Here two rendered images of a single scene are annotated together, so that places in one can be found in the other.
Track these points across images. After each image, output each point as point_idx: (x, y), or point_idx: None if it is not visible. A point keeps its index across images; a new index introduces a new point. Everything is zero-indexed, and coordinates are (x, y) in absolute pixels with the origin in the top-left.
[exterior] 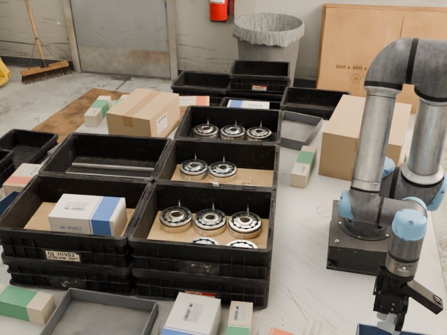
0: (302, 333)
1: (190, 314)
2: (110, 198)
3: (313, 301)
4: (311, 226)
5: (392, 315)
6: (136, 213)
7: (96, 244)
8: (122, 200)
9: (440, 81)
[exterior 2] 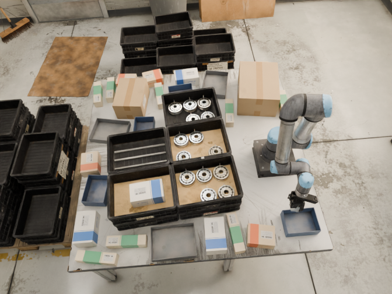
0: (258, 216)
1: (213, 228)
2: (154, 181)
3: (258, 198)
4: (244, 152)
5: (297, 207)
6: (172, 189)
7: (162, 212)
8: (161, 180)
9: (317, 116)
